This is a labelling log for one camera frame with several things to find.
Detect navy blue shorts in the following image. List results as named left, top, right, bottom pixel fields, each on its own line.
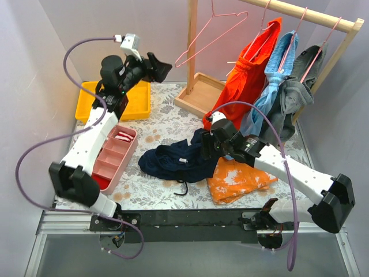
left=138, top=128, right=219, bottom=184

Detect pink wire hanger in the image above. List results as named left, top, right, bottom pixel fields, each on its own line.
left=175, top=0, right=249, bottom=68

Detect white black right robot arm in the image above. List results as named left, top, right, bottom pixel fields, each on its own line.
left=201, top=112, right=356, bottom=234

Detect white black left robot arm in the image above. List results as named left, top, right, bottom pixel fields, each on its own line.
left=49, top=53, right=172, bottom=231

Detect grey shorts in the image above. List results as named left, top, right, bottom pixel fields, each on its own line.
left=267, top=44, right=327, bottom=143

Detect light blue shorts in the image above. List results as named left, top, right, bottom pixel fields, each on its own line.
left=240, top=31, right=299, bottom=136

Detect pink hanger under blue shorts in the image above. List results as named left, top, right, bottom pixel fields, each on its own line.
left=278, top=6, right=308, bottom=73

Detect pink hanger under orange shorts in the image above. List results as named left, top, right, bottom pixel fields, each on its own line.
left=225, top=0, right=273, bottom=77

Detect pink hanger under grey shorts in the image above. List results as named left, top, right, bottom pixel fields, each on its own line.
left=300, top=17, right=342, bottom=83

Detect yellow plastic tray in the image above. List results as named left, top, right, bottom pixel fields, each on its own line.
left=75, top=81, right=151, bottom=123

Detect orange white folded cloth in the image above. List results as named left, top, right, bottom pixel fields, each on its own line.
left=207, top=158, right=278, bottom=205

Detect wooden clothes rack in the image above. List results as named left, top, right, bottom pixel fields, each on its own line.
left=175, top=1, right=364, bottom=118

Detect floral patterned table mat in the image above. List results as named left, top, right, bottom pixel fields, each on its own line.
left=108, top=83, right=311, bottom=210

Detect red white striped sock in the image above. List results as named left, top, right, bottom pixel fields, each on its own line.
left=114, top=132, right=134, bottom=143

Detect pink divided organizer tray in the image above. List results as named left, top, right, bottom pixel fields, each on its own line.
left=92, top=125, right=138, bottom=195

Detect red cloth in organizer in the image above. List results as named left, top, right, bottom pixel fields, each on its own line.
left=93, top=175, right=111, bottom=190

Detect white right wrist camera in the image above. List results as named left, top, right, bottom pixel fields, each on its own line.
left=205, top=111, right=227, bottom=125

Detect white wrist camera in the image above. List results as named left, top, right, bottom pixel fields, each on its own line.
left=114, top=33, right=142, bottom=62
left=205, top=111, right=227, bottom=125

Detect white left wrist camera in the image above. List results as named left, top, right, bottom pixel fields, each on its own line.
left=114, top=33, right=142, bottom=62

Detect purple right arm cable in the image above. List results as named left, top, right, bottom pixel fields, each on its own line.
left=208, top=100, right=300, bottom=272

